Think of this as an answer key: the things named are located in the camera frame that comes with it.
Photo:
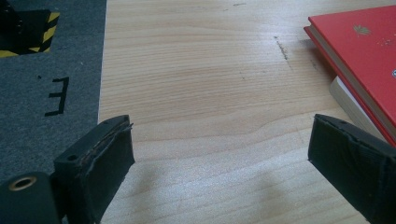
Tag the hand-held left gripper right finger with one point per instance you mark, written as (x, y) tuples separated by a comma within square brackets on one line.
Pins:
[(358, 174)]

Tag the stand base with striped tape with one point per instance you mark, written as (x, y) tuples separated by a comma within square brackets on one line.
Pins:
[(31, 31)]

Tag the plain red hardcover book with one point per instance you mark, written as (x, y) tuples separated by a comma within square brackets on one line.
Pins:
[(367, 53)]

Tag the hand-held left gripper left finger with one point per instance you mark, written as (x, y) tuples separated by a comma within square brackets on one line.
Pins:
[(93, 168)]

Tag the white picture book with leaf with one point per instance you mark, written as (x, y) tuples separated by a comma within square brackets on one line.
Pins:
[(348, 102)]

